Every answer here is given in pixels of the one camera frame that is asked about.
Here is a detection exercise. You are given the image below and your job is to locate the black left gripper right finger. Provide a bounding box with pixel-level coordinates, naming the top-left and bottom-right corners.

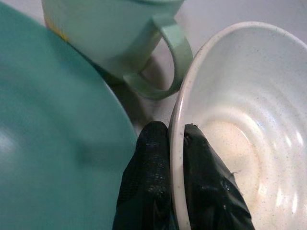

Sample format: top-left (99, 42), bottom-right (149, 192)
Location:
top-left (183, 123), bottom-right (257, 230)

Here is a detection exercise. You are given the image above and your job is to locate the white speckled ceramic bowl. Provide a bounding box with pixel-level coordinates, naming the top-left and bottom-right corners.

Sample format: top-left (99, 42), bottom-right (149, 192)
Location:
top-left (168, 21), bottom-right (307, 230)

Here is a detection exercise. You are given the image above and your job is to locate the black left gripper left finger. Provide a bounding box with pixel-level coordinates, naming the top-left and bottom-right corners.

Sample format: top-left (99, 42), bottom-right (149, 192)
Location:
top-left (112, 121), bottom-right (179, 230)

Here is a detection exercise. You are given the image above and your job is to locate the teal green plate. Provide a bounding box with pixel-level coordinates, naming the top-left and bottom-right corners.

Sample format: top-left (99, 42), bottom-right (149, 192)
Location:
top-left (0, 2), bottom-right (139, 230)

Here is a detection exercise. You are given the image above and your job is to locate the mint green mug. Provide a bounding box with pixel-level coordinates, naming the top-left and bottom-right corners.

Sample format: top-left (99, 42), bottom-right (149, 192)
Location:
top-left (41, 0), bottom-right (194, 100)

